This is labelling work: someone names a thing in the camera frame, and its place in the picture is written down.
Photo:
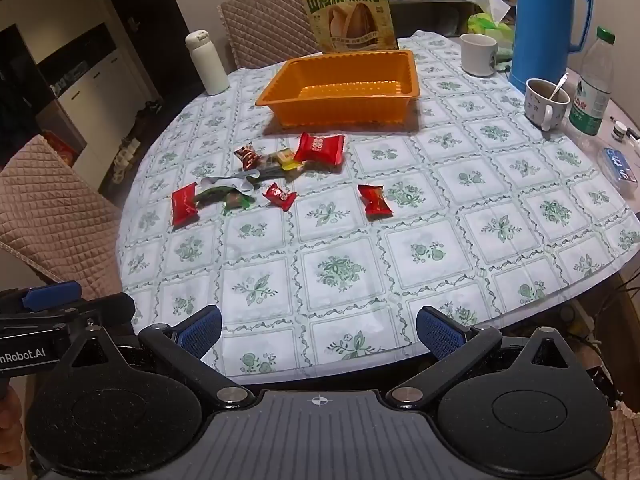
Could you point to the white-green snack packet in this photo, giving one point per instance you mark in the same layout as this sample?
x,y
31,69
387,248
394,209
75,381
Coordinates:
x,y
225,182

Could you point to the brown red candy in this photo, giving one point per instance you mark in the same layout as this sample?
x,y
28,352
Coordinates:
x,y
247,156

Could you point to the clear black sesame packet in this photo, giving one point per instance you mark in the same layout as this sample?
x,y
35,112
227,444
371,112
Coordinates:
x,y
270,172

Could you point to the large red snack packet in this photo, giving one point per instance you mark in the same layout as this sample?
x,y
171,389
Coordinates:
x,y
320,147

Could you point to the white insulated bottle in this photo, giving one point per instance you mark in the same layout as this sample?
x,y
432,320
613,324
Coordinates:
x,y
207,65

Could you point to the green candy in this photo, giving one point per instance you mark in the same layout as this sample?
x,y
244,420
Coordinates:
x,y
212,195
239,202

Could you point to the dark shoe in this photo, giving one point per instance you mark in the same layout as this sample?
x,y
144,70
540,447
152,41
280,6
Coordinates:
x,y
150,107

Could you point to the plain white mug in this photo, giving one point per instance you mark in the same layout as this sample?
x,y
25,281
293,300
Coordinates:
x,y
477,55

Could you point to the blue box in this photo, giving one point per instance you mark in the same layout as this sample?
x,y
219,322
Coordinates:
x,y
620,165

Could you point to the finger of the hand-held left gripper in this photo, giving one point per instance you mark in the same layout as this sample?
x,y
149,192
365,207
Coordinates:
x,y
112,312
52,296

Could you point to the white cabinet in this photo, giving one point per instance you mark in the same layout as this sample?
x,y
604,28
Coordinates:
x,y
100,85

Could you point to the wooden side cabinet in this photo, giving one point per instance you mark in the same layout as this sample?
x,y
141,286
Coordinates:
x,y
435,15

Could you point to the metal spoon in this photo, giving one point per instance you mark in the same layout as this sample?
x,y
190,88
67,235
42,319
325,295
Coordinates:
x,y
560,85

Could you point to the sunflower seed bag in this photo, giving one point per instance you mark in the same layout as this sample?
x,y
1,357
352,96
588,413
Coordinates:
x,y
345,10

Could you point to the yellow candy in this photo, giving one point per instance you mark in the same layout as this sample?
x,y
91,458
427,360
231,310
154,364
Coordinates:
x,y
286,160

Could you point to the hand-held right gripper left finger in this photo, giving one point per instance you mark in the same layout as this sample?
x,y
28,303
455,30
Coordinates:
x,y
200,335

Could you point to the red box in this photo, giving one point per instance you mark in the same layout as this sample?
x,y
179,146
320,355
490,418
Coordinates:
x,y
60,150

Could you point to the quilted beige chair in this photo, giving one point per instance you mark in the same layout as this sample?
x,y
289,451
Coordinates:
x,y
260,25
50,210
625,440

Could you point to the blue thermos jug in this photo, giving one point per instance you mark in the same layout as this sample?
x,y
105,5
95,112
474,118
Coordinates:
x,y
540,25

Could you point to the green tissue pack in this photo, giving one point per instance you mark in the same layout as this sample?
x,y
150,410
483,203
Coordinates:
x,y
492,25

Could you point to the person's left hand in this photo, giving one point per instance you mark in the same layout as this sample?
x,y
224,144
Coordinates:
x,y
10,425

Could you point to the long red snack packet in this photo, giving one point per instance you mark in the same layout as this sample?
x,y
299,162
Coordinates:
x,y
184,205

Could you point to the small jar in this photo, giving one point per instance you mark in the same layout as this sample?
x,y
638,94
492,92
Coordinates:
x,y
620,132

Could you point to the clear plastic water bottle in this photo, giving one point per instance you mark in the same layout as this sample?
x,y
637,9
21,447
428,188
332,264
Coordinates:
x,y
592,90

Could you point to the orange plastic tray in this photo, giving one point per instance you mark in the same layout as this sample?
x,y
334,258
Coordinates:
x,y
345,82

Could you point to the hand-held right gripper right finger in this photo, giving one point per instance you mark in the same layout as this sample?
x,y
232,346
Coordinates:
x,y
440,335

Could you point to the patterned white mug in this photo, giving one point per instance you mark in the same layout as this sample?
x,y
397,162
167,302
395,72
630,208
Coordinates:
x,y
540,110

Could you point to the white slipper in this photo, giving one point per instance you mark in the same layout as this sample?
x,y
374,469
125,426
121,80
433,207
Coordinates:
x,y
125,160

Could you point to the small red candy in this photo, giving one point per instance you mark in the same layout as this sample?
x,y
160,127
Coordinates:
x,y
374,201
279,196

